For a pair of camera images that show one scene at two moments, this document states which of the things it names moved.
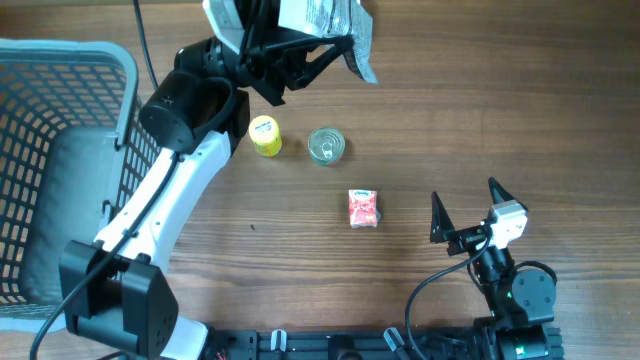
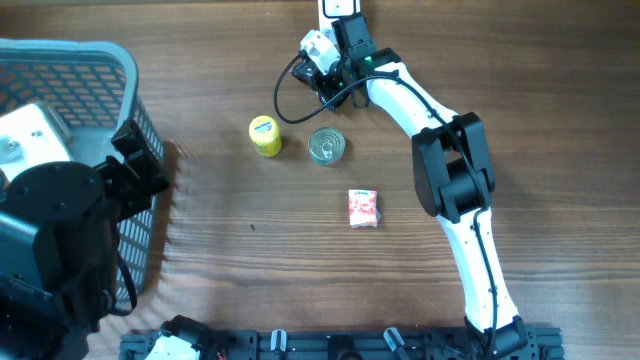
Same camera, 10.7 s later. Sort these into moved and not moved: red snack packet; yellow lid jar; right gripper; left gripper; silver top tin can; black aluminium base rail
Moved: right gripper; left gripper
Not moved: red snack packet; black aluminium base rail; silver top tin can; yellow lid jar
